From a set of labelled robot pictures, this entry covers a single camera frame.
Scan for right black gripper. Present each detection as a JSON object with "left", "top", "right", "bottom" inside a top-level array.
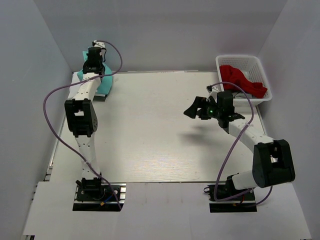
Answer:
[{"left": 184, "top": 96, "right": 223, "bottom": 120}]

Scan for teal t shirt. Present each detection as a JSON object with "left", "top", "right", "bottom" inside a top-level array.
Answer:
[{"left": 77, "top": 51, "right": 113, "bottom": 95}]

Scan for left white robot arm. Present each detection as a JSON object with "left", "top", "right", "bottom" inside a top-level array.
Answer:
[{"left": 64, "top": 44, "right": 106, "bottom": 200}]

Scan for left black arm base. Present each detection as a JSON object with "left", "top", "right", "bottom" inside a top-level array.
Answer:
[{"left": 72, "top": 177, "right": 127, "bottom": 212}]

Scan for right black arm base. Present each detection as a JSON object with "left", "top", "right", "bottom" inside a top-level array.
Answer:
[{"left": 203, "top": 176, "right": 257, "bottom": 214}]

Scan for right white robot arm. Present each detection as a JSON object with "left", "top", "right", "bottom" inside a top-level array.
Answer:
[{"left": 184, "top": 91, "right": 296, "bottom": 202}]

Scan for folded white t shirt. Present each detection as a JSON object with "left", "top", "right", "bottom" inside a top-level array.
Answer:
[{"left": 67, "top": 72, "right": 82, "bottom": 100}]

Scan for grey t shirt in basket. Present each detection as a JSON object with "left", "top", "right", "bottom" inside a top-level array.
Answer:
[{"left": 232, "top": 91, "right": 253, "bottom": 99}]

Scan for red t shirt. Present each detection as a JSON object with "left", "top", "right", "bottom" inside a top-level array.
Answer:
[{"left": 219, "top": 65, "right": 268, "bottom": 99}]

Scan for white plastic basket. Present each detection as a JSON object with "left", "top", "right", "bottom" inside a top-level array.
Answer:
[{"left": 215, "top": 54, "right": 272, "bottom": 106}]

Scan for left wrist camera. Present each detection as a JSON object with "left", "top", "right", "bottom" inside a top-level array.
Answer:
[{"left": 92, "top": 40, "right": 107, "bottom": 55}]

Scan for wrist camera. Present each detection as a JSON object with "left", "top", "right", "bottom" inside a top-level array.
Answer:
[
  {"left": 206, "top": 85, "right": 219, "bottom": 101},
  {"left": 92, "top": 40, "right": 107, "bottom": 55}
]

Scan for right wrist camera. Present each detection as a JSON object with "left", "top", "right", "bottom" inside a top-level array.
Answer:
[{"left": 206, "top": 85, "right": 219, "bottom": 101}]

